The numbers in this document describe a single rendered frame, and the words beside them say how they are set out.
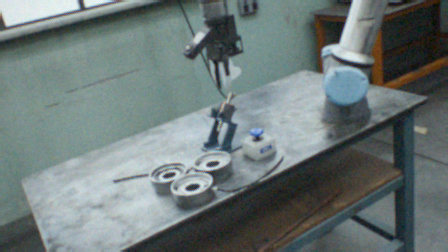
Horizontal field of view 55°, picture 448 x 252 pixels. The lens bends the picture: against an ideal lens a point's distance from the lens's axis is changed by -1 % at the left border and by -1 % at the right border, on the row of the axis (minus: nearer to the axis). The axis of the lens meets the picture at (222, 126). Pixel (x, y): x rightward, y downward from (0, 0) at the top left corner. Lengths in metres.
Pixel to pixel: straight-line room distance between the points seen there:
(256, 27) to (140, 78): 0.92
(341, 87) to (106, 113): 1.83
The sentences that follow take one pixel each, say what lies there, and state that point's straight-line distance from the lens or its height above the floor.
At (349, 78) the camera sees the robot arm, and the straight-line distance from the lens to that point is 1.18.
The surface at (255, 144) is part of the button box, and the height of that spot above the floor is 0.85.
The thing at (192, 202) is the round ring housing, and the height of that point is 0.82.
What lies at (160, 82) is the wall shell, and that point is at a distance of 2.83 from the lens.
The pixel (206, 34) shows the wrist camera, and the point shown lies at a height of 1.15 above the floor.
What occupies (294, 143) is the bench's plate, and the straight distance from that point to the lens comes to 1.29.
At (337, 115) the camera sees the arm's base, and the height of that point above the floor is 0.83.
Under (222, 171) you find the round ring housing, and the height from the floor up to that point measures 0.83.
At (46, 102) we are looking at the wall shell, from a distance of 2.66.
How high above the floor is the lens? 1.38
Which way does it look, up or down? 23 degrees down
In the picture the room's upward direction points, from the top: 11 degrees counter-clockwise
